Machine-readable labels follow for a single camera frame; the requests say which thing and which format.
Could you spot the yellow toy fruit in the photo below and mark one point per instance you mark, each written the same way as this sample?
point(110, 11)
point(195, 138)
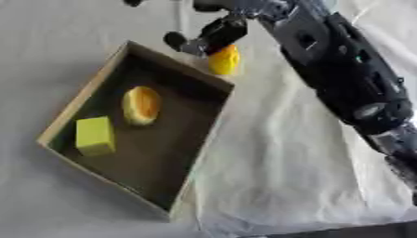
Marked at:
point(224, 60)

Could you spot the orange melon slice toy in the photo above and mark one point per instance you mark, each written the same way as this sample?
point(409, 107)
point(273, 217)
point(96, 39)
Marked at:
point(141, 105)

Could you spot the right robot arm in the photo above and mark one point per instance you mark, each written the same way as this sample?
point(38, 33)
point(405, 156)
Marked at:
point(347, 77)

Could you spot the yellow-green block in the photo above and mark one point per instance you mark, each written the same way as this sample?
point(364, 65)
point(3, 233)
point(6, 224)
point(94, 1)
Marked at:
point(95, 136)

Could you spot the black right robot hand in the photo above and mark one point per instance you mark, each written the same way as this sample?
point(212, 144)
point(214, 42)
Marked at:
point(220, 32)

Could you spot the tan cardboard box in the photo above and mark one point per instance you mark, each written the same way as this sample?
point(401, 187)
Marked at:
point(141, 130)

